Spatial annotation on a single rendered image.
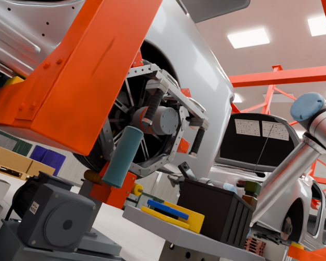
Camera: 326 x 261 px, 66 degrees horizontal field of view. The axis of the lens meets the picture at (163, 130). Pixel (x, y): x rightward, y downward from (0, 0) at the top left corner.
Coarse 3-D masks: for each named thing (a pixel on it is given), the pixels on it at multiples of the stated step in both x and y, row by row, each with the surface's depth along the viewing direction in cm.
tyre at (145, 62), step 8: (144, 64) 135; (96, 144) 118; (72, 152) 131; (96, 152) 118; (160, 152) 148; (80, 160) 131; (88, 160) 122; (96, 160) 119; (104, 160) 121; (96, 168) 126
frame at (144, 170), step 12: (132, 72) 120; (144, 72) 125; (180, 108) 145; (108, 120) 112; (180, 120) 146; (108, 132) 113; (180, 132) 146; (108, 144) 113; (168, 144) 146; (108, 156) 115; (168, 156) 140; (132, 168) 123; (144, 168) 129; (156, 168) 135
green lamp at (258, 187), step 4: (248, 180) 84; (248, 184) 83; (252, 184) 82; (256, 184) 82; (260, 184) 84; (244, 188) 84; (248, 188) 83; (252, 188) 82; (256, 188) 81; (260, 188) 83; (252, 192) 81; (256, 192) 81
